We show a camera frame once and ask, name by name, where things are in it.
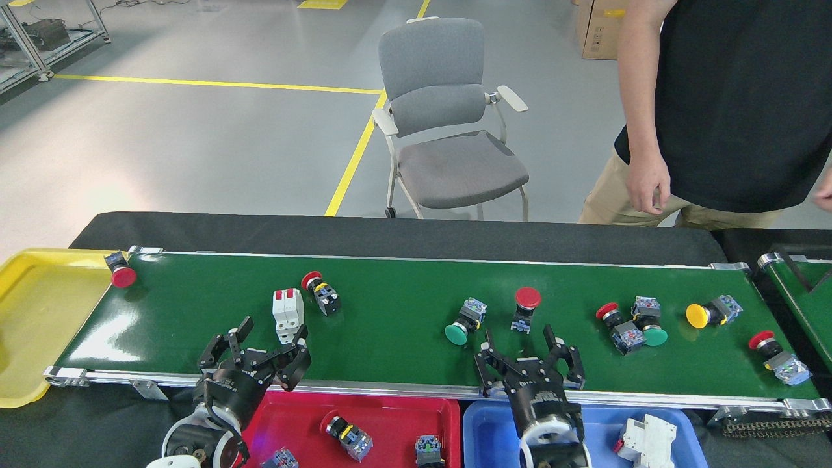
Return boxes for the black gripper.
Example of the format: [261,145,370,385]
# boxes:
[473,324,586,435]
[193,317,313,431]

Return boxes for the white circuit breaker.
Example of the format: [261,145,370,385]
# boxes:
[614,415,677,468]
[272,288,306,346]

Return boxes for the green push button switch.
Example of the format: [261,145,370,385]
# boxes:
[415,435,446,468]
[445,298,488,346]
[630,296,669,347]

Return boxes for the blue plastic tray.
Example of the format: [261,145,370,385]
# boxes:
[463,401,709,468]

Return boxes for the red plastic tray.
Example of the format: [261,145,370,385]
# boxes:
[234,389,462,468]

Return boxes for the yellow plastic tray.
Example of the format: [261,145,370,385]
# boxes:
[0,248,127,409]

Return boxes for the short green conveyor belt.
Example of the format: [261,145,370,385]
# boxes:
[757,252,832,374]

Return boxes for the person's right hand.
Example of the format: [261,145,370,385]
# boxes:
[625,153,671,215]

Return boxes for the grey office chair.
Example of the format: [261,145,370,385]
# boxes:
[372,17,530,222]

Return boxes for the brown cardboard box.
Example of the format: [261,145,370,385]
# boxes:
[575,0,632,60]

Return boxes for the person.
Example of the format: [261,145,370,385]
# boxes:
[578,0,832,229]

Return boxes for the silver metal rack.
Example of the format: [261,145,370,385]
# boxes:
[0,0,111,95]

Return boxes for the black box on rack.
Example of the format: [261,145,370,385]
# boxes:
[23,18,71,51]

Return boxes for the green conveyor belt silver frame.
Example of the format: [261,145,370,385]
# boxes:
[43,246,832,417]

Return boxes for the black drive chain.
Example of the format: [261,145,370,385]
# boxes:
[723,416,832,437]

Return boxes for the black guide frame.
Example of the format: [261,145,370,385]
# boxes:
[773,244,832,293]

